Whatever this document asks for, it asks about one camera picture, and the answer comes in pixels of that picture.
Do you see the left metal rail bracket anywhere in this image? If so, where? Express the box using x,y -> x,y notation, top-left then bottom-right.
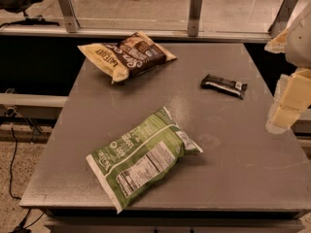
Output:
58,0 -> 80,33

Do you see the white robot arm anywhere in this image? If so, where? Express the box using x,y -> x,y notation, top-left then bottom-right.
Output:
264,3 -> 311,134

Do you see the black snack bar wrapper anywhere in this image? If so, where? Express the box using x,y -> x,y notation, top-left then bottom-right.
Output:
200,74 -> 248,99

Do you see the black floor cable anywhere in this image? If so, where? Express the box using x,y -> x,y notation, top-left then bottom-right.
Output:
8,126 -> 45,233

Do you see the horizontal metal rail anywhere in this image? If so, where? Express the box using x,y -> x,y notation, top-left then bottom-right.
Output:
0,25 -> 271,44

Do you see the green jalapeno chip bag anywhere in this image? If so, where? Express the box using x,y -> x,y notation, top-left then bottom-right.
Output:
86,108 -> 201,212

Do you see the brown and yellow chip bag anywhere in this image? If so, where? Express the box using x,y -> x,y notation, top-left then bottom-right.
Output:
78,31 -> 176,83

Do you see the right metal rail bracket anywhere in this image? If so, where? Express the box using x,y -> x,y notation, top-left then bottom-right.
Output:
268,0 -> 298,38

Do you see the middle metal rail bracket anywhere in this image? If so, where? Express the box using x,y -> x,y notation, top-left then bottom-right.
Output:
188,0 -> 203,37

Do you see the metal rail bracket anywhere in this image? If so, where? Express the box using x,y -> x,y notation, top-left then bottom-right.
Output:
268,0 -> 298,38
58,0 -> 80,33
188,0 -> 203,37

